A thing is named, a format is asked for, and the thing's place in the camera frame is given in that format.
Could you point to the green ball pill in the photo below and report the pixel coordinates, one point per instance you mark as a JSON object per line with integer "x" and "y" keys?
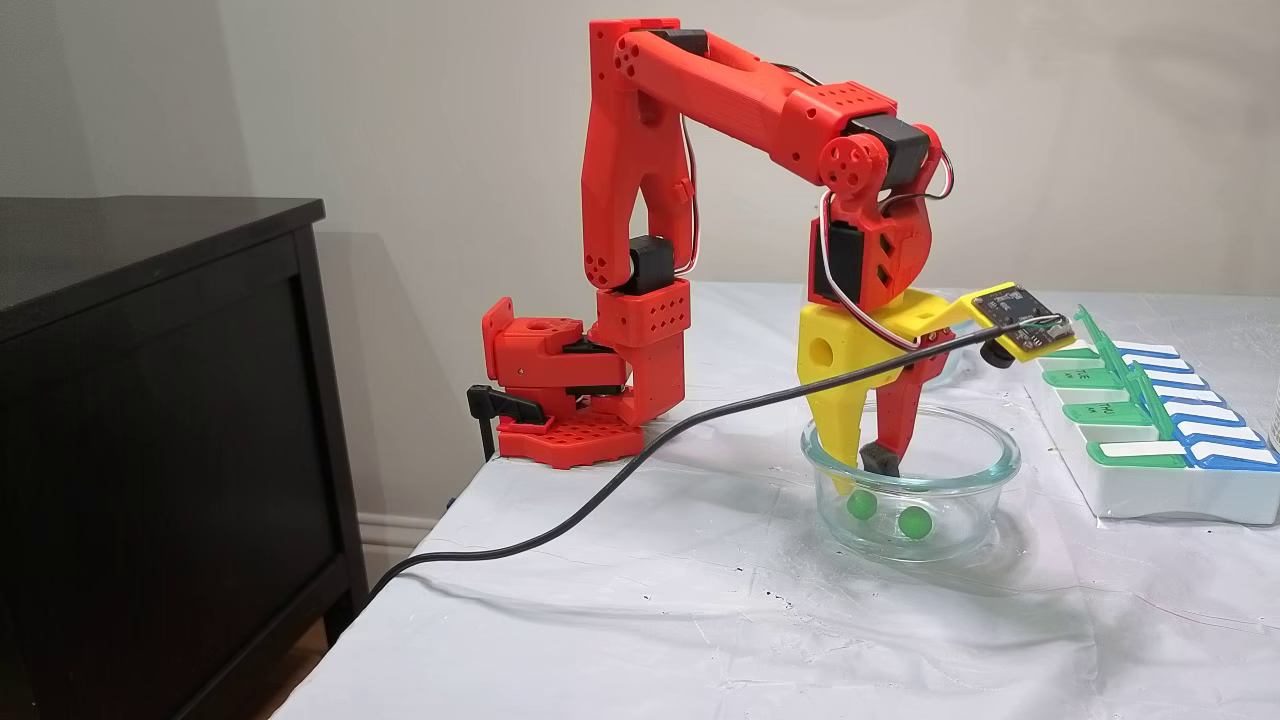
{"x": 914, "y": 522}
{"x": 862, "y": 504}

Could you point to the weekly pill organizer box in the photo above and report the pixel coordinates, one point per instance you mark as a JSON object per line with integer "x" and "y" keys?
{"x": 1150, "y": 495}

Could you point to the glass bowl with embossed logo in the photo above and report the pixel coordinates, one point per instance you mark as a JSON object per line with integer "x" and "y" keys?
{"x": 962, "y": 375}

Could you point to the clear glass bowl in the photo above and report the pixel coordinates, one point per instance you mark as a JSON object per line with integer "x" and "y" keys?
{"x": 980, "y": 500}

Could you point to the white table cover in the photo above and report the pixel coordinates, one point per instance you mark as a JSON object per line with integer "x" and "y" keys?
{"x": 650, "y": 620}

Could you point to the black table clamp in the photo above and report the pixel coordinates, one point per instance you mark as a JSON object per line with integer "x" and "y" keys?
{"x": 500, "y": 403}

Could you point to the black wooden cabinet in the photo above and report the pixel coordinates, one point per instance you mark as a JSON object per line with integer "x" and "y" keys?
{"x": 150, "y": 450}

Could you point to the camera board on yellow mount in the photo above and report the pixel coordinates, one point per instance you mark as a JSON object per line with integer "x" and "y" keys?
{"x": 1015, "y": 315}

